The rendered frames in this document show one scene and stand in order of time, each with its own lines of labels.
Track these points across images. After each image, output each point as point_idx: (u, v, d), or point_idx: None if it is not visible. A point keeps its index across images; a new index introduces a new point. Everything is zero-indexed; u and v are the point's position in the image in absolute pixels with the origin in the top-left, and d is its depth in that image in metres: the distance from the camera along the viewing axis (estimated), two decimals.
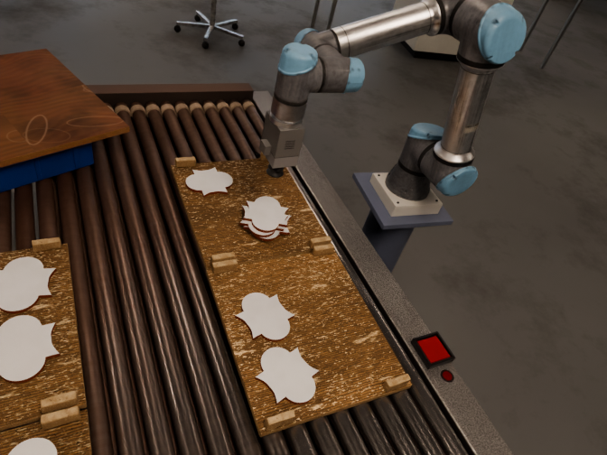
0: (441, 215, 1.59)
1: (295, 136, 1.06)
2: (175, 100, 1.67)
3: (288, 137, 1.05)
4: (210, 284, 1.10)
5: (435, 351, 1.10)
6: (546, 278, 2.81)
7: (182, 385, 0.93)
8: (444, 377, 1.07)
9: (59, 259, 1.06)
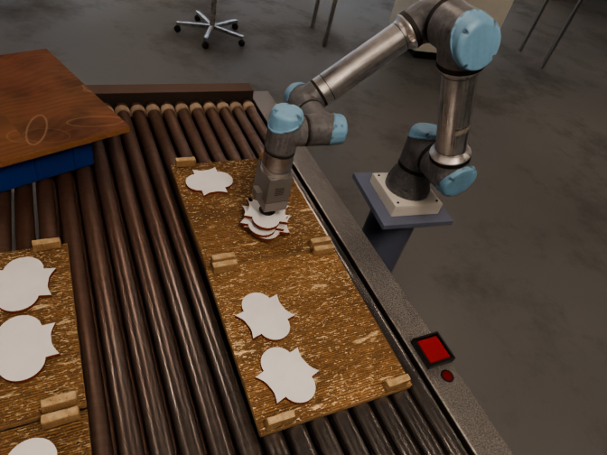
0: (441, 215, 1.59)
1: (284, 184, 1.15)
2: (175, 100, 1.67)
3: (277, 186, 1.14)
4: (210, 284, 1.10)
5: (435, 351, 1.10)
6: (546, 278, 2.81)
7: (182, 385, 0.93)
8: (444, 377, 1.07)
9: (59, 259, 1.06)
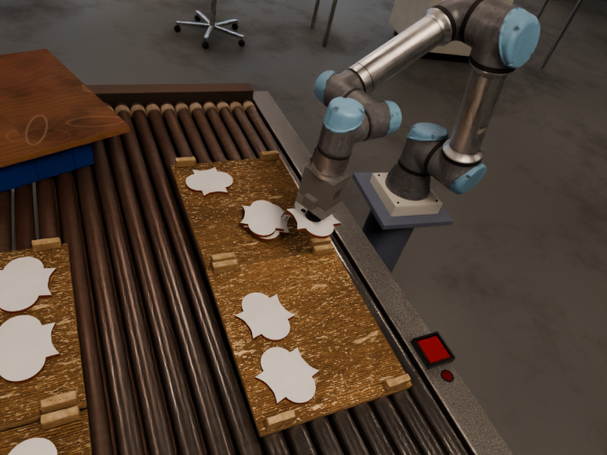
0: (441, 215, 1.59)
1: (342, 185, 1.05)
2: (175, 100, 1.67)
3: (337, 189, 1.04)
4: (210, 284, 1.10)
5: (435, 351, 1.10)
6: (546, 278, 2.81)
7: (182, 385, 0.93)
8: (444, 377, 1.07)
9: (59, 259, 1.06)
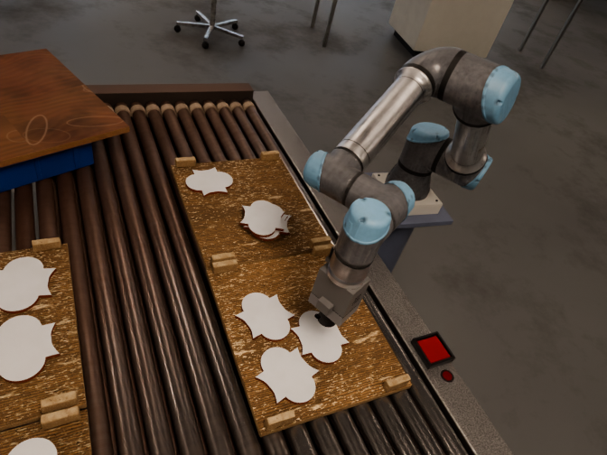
0: (441, 215, 1.59)
1: (362, 290, 0.91)
2: (175, 100, 1.67)
3: (357, 294, 0.89)
4: (210, 284, 1.10)
5: (435, 351, 1.10)
6: (546, 278, 2.81)
7: (182, 385, 0.93)
8: (444, 377, 1.07)
9: (59, 259, 1.06)
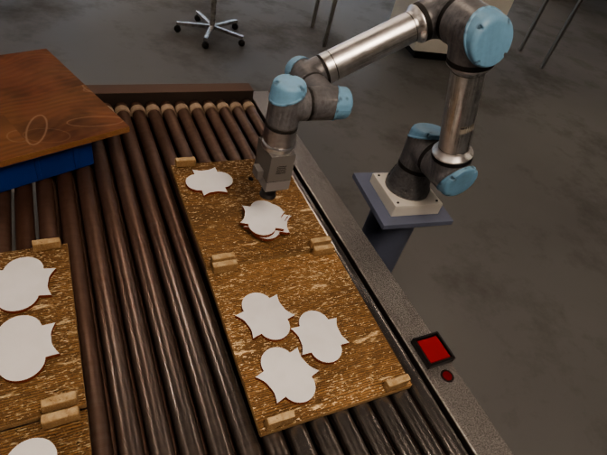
0: (441, 215, 1.59)
1: (286, 162, 1.09)
2: (175, 100, 1.67)
3: (279, 163, 1.09)
4: (210, 284, 1.10)
5: (435, 351, 1.10)
6: (546, 278, 2.81)
7: (182, 385, 0.93)
8: (444, 377, 1.07)
9: (59, 259, 1.06)
